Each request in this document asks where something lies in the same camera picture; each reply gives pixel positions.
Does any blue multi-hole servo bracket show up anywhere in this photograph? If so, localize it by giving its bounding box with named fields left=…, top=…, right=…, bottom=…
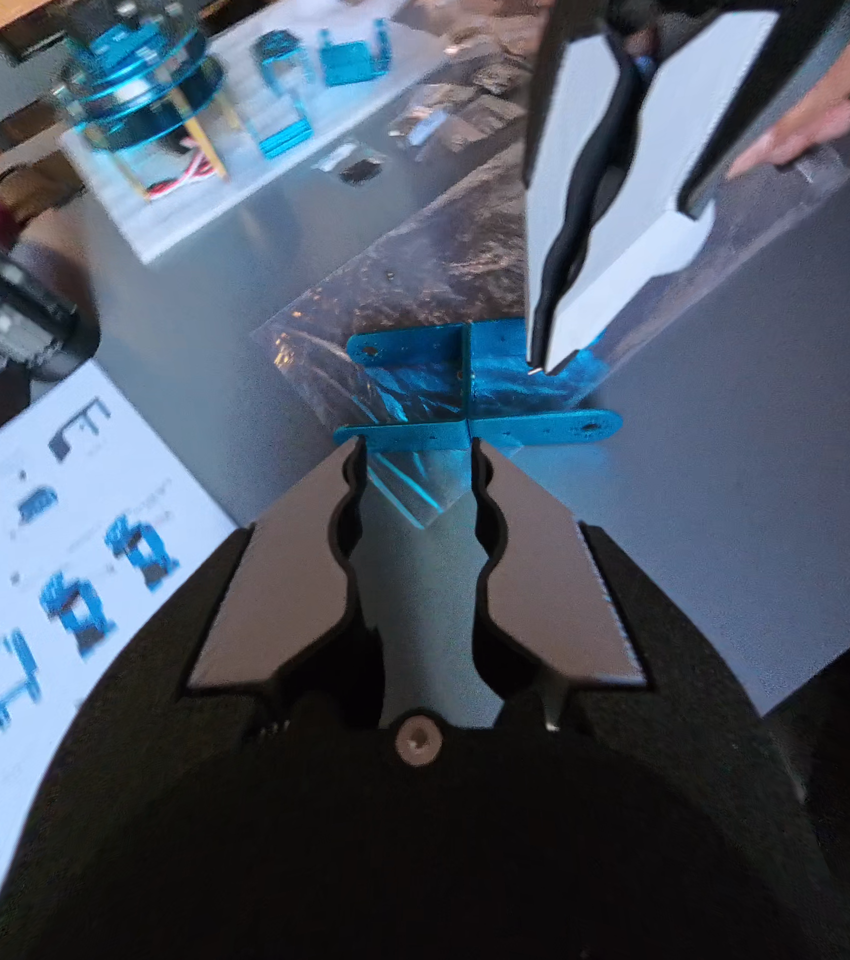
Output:
left=251, top=30, right=315, bottom=91

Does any group of small zip bags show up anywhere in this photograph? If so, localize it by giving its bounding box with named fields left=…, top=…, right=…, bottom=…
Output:
left=316, top=15, right=546, bottom=189

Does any white instruction booklet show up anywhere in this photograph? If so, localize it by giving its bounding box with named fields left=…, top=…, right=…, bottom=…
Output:
left=0, top=358, right=240, bottom=960

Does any blue round base with servo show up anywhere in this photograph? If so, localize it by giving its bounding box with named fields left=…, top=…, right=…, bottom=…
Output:
left=50, top=0, right=230, bottom=202

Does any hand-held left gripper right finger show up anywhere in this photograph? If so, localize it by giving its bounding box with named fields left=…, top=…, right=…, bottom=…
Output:
left=470, top=436, right=650, bottom=735

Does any white foam sheet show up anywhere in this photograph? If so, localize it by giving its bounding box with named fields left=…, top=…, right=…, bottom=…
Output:
left=61, top=0, right=471, bottom=265

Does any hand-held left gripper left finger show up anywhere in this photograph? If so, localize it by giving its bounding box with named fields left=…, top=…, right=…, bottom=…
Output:
left=185, top=435, right=385, bottom=691

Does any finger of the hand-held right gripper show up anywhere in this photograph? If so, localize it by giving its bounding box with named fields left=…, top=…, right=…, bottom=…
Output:
left=545, top=9, right=781, bottom=376
left=524, top=32, right=640, bottom=372

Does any blue perforated U bracket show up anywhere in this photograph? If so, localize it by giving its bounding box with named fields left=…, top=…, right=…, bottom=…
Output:
left=317, top=18, right=394, bottom=87

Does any black cylindrical screwdriver set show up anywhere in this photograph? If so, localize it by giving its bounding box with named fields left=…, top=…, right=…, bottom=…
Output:
left=0, top=213, right=102, bottom=380

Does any blue H-shaped metal bracket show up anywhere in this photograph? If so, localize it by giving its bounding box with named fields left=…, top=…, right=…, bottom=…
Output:
left=333, top=318, right=625, bottom=455

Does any person's right hand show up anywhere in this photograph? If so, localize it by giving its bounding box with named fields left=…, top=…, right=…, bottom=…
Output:
left=727, top=0, right=850, bottom=181

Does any clear plastic bag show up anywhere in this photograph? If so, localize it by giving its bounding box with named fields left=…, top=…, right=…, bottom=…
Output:
left=252, top=142, right=850, bottom=534

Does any red white servo cable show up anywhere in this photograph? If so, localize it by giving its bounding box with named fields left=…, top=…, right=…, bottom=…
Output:
left=147, top=153, right=216, bottom=200

